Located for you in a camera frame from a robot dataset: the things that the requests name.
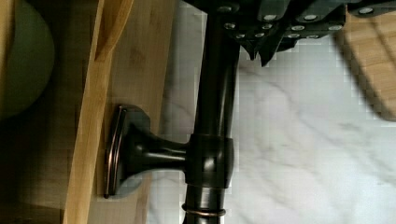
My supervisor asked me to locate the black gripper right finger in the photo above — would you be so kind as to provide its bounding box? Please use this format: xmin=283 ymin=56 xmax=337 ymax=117
xmin=258 ymin=0 xmax=395 ymax=66

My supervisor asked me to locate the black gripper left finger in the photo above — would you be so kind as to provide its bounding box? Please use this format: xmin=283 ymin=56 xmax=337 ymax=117
xmin=184 ymin=0 xmax=291 ymax=61

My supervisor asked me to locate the black metal drawer handle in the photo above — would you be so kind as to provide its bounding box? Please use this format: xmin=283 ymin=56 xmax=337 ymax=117
xmin=104 ymin=14 xmax=239 ymax=224

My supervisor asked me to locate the wooden drawer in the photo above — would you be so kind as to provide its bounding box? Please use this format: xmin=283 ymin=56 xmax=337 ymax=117
xmin=1 ymin=0 xmax=177 ymax=224

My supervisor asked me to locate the bamboo cutting board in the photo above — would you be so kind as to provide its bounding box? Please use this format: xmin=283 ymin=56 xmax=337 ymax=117
xmin=334 ymin=12 xmax=396 ymax=121

